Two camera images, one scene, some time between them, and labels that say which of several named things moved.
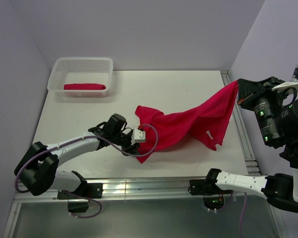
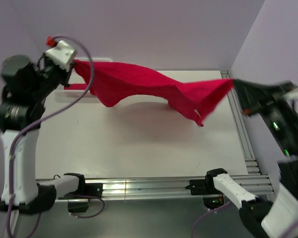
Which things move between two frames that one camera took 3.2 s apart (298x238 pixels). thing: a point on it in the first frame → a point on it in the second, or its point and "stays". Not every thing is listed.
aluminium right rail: [252, 167] stays
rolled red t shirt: [84, 86] stays
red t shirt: [207, 118] → [107, 81]
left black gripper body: [124, 141] → [50, 76]
